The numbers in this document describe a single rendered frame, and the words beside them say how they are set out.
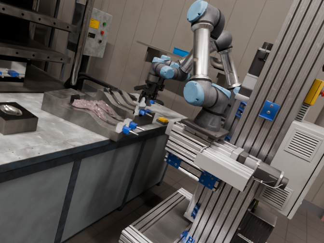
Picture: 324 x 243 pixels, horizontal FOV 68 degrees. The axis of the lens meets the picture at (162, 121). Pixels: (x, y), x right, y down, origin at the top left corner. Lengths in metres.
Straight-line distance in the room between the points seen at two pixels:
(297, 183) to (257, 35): 2.67
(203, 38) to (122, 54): 3.61
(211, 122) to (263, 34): 2.60
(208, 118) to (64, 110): 0.81
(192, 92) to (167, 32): 3.18
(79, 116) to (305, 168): 1.22
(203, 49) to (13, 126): 0.95
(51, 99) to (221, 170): 1.01
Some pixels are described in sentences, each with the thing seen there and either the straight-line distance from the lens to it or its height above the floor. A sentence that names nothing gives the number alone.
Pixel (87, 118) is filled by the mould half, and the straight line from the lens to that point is 1.42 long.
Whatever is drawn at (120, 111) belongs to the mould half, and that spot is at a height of 0.87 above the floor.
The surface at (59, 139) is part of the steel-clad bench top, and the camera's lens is 1.27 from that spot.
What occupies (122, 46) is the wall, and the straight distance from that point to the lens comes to 4.83.
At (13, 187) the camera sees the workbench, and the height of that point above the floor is 0.63.
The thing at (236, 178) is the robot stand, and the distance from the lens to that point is 1.19.
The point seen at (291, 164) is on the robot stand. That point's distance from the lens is 1.41.
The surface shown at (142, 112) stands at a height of 0.92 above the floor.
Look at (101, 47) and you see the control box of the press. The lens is 2.45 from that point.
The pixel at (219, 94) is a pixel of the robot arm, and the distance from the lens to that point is 1.28.
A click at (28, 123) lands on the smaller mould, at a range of 1.28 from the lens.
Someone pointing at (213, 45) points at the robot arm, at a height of 1.48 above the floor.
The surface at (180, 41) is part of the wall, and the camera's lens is 4.16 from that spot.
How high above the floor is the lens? 1.37
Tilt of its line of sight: 17 degrees down
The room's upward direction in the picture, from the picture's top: 19 degrees clockwise
